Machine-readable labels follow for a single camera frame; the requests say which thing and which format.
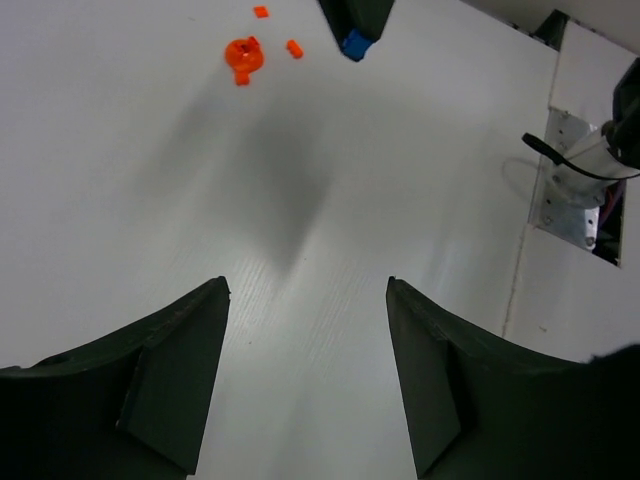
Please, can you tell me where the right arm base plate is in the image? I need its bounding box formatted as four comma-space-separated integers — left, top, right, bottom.
529, 109, 604, 252

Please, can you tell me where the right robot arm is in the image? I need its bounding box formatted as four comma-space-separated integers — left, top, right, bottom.
320, 1, 639, 208

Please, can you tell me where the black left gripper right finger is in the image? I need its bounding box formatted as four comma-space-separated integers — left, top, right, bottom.
386, 278, 639, 479

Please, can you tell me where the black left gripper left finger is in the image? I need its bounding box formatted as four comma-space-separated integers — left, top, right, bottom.
1, 277, 230, 479

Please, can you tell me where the small blue lego piece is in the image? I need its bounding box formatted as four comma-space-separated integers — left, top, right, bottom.
339, 29, 374, 62

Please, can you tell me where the orange round lego piece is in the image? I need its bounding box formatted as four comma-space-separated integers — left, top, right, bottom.
224, 36, 264, 74

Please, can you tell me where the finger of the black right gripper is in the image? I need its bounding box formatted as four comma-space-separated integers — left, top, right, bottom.
318, 0, 395, 42

